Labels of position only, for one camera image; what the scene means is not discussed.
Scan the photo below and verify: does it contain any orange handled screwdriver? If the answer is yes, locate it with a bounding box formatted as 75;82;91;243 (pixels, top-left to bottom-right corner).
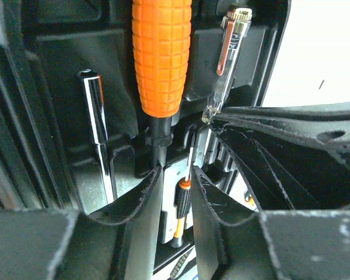
132;0;192;167

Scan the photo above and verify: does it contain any black plastic tool case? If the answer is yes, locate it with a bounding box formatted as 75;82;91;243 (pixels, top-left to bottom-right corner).
0;0;292;280

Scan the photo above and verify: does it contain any small orange screwdriver in case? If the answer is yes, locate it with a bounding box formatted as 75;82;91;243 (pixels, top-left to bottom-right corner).
171;146;194;248

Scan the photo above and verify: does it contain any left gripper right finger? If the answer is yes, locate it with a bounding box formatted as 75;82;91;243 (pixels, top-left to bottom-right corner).
191;167;350;279

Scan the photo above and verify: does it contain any chrome extension bar in case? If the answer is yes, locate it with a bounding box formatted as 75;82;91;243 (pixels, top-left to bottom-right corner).
78;69;117;204

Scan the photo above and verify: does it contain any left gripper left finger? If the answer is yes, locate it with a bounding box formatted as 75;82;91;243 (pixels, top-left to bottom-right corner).
0;167;163;279

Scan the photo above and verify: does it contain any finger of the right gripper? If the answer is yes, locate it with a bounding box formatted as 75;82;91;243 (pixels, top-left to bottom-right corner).
210;105;350;210

